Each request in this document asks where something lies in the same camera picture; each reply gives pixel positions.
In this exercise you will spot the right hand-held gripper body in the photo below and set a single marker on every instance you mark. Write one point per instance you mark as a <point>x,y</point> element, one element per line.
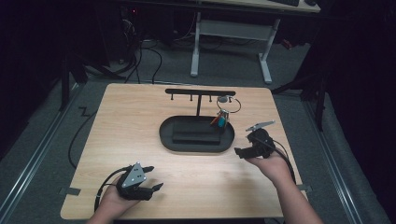
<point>260,141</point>

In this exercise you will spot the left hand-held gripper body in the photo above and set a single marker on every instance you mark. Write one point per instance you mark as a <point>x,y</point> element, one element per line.
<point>134,182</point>

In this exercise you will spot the black key rack with tray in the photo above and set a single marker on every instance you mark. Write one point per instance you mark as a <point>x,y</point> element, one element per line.
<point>196,149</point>

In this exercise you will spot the person's left hand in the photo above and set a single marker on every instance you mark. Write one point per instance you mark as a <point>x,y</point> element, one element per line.
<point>113,199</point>

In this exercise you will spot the person's right hand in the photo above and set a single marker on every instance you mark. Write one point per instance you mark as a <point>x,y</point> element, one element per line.
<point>272,168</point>

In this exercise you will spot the grey round table grommet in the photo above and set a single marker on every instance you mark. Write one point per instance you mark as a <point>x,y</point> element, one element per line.
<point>221,99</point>

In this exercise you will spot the grey tape strip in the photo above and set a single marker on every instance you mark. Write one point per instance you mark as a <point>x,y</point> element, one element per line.
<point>70,191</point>
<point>305,188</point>

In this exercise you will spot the black metal stand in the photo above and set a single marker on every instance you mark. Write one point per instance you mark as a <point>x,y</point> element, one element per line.
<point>320,102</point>
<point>64,84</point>

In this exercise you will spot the white-legged wooden desk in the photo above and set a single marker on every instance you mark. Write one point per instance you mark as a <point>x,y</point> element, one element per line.
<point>233,29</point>

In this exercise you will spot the dark computer tower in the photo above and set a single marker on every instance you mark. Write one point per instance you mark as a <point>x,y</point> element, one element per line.
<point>129,31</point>

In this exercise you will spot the black keyboard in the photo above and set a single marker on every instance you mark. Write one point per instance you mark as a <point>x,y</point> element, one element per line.
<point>285,2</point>

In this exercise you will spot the black computer mouse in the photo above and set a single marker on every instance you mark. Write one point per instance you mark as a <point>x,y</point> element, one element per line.
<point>310,2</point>

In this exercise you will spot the metal floor rail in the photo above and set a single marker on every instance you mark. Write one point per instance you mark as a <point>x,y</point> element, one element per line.
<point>37,155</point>
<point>333,161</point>

